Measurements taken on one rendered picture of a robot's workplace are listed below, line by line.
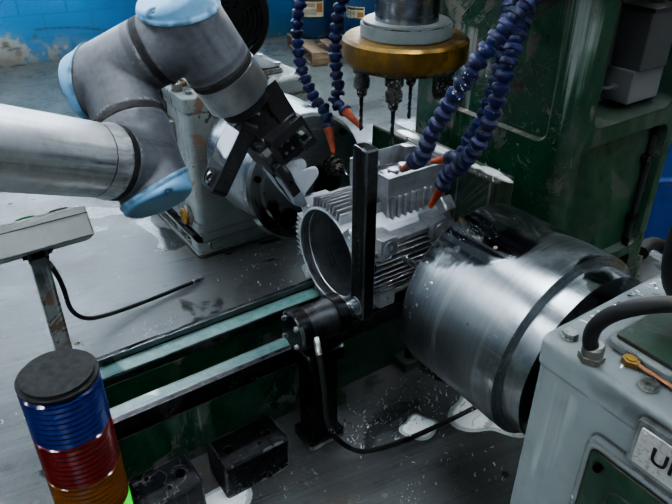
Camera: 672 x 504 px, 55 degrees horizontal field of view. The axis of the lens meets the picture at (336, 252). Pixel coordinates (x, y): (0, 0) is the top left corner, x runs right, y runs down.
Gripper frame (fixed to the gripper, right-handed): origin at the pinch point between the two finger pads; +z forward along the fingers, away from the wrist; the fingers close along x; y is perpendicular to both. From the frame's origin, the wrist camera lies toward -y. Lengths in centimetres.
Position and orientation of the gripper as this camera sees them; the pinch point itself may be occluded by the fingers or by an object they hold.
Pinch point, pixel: (296, 203)
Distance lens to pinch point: 101.8
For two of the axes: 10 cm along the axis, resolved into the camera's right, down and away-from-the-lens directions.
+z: 4.1, 5.9, 6.9
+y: 7.2, -6.8, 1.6
